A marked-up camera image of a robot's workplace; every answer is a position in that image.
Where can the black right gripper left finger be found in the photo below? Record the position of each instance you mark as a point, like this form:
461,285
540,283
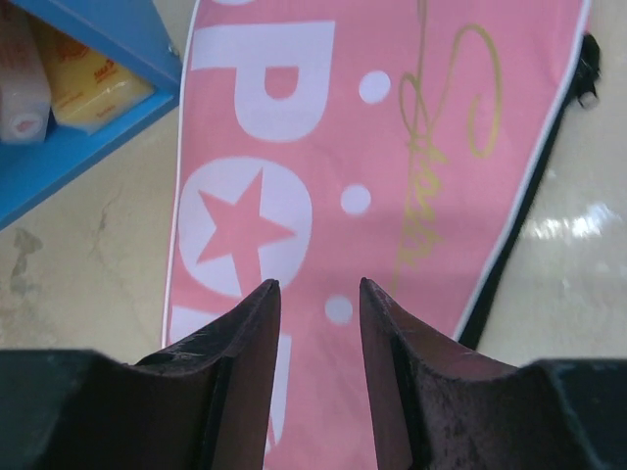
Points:
200,403

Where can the yellow wrapped tissue pack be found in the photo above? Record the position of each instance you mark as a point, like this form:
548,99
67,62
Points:
88,89

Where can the blue wooden shelf unit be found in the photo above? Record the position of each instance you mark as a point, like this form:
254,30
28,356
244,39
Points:
130,33

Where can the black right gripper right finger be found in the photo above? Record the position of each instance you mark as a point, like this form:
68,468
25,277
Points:
436,404

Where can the pink wrapped tissue pack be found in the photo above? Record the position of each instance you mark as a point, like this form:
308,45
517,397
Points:
25,92

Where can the pink SPORT racket bag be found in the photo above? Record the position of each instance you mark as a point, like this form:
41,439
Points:
322,142

